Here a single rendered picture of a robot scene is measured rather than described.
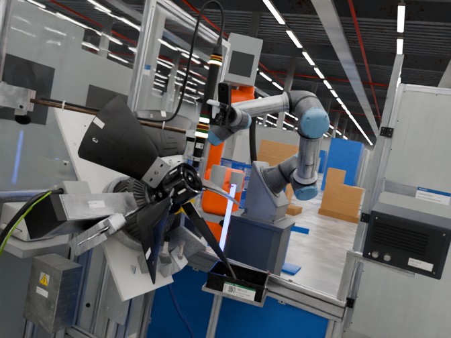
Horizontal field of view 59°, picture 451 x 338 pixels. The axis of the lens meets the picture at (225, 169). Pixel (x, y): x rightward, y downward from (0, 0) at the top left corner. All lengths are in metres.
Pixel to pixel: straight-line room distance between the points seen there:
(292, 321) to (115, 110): 1.07
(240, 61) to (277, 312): 4.11
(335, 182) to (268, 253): 8.61
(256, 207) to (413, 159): 1.33
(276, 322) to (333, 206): 8.95
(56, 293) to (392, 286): 2.26
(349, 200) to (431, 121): 7.68
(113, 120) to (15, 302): 1.07
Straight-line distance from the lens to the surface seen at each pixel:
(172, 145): 1.42
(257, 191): 2.05
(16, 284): 1.97
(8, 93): 1.46
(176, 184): 1.26
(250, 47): 5.45
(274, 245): 2.03
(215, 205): 5.29
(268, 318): 1.75
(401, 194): 2.99
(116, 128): 1.20
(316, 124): 1.67
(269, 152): 9.52
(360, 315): 3.16
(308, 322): 1.70
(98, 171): 1.44
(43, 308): 1.55
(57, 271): 1.47
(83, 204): 1.15
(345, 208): 10.58
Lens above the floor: 1.36
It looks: 4 degrees down
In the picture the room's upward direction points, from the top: 11 degrees clockwise
